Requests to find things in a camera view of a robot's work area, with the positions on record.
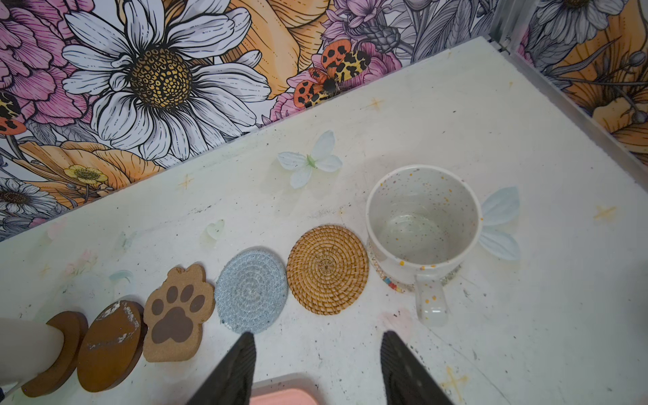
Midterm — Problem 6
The pink silicone tray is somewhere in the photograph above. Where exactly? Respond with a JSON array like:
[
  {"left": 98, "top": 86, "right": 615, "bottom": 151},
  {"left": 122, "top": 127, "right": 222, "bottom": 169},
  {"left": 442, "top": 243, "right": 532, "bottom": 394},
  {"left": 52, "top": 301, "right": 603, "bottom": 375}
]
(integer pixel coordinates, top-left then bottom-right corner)
[{"left": 250, "top": 373, "right": 324, "bottom": 405}]

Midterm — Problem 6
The white speckled mug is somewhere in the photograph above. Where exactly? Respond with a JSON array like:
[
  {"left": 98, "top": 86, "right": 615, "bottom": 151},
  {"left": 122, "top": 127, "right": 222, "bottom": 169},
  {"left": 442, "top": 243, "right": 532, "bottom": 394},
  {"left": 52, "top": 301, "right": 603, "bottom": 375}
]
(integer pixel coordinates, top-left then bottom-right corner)
[
  {"left": 0, "top": 318, "right": 61, "bottom": 386},
  {"left": 364, "top": 165, "right": 482, "bottom": 329}
]

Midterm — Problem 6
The plain brown wooden coaster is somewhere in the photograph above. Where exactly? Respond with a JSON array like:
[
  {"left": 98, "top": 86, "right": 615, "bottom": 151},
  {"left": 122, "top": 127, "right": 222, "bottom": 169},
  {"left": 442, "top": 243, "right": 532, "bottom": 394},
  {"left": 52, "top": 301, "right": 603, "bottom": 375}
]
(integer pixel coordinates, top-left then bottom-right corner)
[{"left": 21, "top": 312, "right": 88, "bottom": 398}]

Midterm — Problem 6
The woven rattan round coaster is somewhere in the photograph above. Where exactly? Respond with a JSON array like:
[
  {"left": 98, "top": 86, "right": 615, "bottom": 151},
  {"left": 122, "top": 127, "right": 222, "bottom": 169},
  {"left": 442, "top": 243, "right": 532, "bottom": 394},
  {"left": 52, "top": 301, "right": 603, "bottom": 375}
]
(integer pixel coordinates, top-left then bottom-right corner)
[{"left": 287, "top": 224, "right": 370, "bottom": 316}]

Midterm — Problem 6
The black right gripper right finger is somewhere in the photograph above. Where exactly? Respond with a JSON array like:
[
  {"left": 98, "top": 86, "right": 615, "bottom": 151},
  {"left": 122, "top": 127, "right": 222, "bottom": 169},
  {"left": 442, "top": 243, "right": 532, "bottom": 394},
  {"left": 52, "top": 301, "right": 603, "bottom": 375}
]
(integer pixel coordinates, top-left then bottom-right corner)
[{"left": 380, "top": 331, "right": 452, "bottom": 405}]

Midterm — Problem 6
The cork paw print coaster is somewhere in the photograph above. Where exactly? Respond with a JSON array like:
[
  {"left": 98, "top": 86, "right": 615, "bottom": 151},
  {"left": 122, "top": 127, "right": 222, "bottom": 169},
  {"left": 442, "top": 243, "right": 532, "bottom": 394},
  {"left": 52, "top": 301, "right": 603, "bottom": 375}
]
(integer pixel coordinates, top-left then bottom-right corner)
[{"left": 143, "top": 263, "right": 215, "bottom": 363}]

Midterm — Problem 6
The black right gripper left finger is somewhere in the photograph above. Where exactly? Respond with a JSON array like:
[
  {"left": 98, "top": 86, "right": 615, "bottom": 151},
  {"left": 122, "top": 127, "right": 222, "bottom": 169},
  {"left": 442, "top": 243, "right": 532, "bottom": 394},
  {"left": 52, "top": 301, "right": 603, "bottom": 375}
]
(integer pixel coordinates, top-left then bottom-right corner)
[{"left": 187, "top": 332, "right": 257, "bottom": 405}]

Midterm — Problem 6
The dark wooden scratched coaster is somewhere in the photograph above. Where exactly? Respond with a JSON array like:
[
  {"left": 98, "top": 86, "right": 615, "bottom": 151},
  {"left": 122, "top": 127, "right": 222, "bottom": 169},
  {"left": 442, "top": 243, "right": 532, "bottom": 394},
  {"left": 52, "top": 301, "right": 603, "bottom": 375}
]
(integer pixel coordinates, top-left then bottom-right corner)
[{"left": 77, "top": 300, "right": 147, "bottom": 393}]

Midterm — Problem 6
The multicolour zigzag round coaster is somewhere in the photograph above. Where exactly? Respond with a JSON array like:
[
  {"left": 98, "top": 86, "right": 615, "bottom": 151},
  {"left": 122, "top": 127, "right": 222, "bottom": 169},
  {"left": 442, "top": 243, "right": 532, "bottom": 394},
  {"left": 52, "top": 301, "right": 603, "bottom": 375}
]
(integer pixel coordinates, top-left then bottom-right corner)
[{"left": 366, "top": 241, "right": 462, "bottom": 294}]

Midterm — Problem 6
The aluminium right corner post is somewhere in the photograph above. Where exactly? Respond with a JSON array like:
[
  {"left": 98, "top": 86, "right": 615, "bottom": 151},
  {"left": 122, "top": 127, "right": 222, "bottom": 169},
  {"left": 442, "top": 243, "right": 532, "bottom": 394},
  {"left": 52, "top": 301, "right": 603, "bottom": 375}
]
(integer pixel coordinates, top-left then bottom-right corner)
[{"left": 489, "top": 0, "right": 538, "bottom": 54}]

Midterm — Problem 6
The grey-blue woven round coaster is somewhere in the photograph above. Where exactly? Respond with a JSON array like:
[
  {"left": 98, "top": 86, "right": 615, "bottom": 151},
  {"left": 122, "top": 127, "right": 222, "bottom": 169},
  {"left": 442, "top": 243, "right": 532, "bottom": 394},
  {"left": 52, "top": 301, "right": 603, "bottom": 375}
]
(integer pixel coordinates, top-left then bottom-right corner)
[{"left": 214, "top": 247, "right": 289, "bottom": 334}]

